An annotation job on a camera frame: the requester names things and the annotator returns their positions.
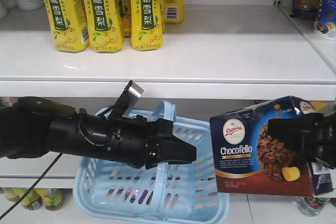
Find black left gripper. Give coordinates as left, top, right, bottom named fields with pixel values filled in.
left=104, top=115, right=197, bottom=169

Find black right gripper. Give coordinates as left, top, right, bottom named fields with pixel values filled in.
left=267, top=113, right=335, bottom=169

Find light blue plastic basket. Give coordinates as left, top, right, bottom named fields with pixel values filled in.
left=73, top=101, right=229, bottom=223

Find dark blue Chocofello cookie box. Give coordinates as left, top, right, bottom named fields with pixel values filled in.
left=209, top=96, right=333, bottom=197

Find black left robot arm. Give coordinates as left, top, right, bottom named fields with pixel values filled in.
left=1, top=97, right=196, bottom=169

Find white store shelving unit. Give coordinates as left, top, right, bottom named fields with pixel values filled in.
left=0, top=0, right=336, bottom=224

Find blue cookie cup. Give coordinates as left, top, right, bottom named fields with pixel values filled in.
left=314, top=0, right=335, bottom=40

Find yellow pear drink bottle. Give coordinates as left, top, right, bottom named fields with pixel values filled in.
left=83, top=0, right=123, bottom=53
left=44, top=0, right=89, bottom=53
left=130, top=0, right=164, bottom=51

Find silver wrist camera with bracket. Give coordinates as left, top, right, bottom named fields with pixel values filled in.
left=109, top=80, right=144, bottom=118

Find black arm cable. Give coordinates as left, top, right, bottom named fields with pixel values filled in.
left=0, top=151, right=64, bottom=217

